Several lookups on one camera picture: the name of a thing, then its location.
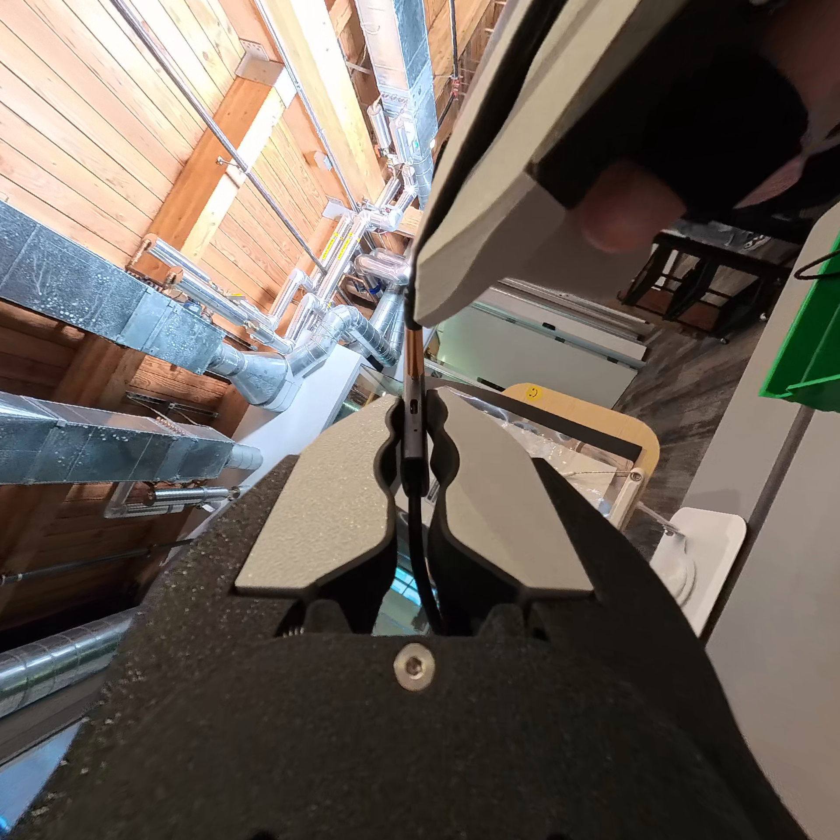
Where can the round spiral metal duct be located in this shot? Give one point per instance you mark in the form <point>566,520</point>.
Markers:
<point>52,663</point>

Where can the black table frame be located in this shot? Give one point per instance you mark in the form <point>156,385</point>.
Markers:
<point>663,262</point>

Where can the wide rectangular metal air duct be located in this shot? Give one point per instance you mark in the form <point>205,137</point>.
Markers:
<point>98,289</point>

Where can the person's right hand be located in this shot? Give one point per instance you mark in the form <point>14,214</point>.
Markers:
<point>630,210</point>

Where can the white stand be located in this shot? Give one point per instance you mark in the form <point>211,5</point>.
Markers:
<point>715,544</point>

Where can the metal ceiling conduit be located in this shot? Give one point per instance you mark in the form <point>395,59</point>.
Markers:
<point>216,131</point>

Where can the clear plastic sheet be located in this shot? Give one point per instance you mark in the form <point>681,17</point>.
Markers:
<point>558,453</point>

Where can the white panel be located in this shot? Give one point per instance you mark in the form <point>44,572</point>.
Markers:
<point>544,341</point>

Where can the green plastic bin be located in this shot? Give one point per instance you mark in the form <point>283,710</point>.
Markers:
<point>807,341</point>

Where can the silver insulated pipes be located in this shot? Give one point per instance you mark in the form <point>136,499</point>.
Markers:
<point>197,282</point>

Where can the insulated rectangular ceiling duct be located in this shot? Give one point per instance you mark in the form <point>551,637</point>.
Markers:
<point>407,79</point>

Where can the tapered rectangular metal air duct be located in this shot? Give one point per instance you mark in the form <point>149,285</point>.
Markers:
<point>98,446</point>

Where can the spiral metal duct elbow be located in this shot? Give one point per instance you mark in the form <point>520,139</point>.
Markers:
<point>354,328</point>

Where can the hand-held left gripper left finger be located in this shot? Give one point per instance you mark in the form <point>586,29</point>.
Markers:
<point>308,518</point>

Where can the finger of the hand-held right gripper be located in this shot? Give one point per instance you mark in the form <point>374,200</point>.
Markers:
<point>499,216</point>

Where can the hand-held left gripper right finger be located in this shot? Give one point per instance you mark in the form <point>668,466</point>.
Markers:
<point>505,518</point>

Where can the metal duct actuator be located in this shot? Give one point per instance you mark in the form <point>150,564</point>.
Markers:
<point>177,495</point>

